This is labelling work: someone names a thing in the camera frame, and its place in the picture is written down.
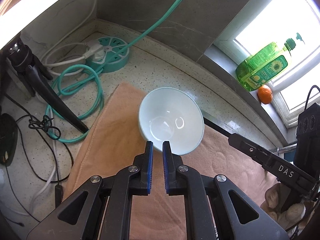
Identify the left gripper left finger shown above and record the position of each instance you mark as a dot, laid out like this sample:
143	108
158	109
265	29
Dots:
101	207

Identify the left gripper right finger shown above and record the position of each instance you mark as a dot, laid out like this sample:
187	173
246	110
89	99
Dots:
215	208

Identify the light blue ceramic bowl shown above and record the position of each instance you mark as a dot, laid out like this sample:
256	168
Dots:
169	114

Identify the chrome kitchen faucet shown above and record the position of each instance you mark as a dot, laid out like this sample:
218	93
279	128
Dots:
286	149

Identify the white gloved right hand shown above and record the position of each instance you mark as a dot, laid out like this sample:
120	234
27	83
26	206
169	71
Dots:
283	206

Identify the pink towel mat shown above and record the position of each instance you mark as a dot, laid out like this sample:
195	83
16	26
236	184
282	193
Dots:
113	142

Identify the orange tangerine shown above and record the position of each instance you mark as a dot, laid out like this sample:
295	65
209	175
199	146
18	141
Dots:
265	94

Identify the green dish soap bottle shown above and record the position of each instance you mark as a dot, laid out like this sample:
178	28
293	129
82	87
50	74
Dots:
256	70

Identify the black round device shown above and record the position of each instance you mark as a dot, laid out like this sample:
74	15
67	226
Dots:
9	135

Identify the teal round power strip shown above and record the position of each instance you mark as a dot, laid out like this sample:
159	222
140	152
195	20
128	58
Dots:
106	54

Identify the white ring light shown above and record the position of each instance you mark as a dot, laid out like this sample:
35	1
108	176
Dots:
20	15

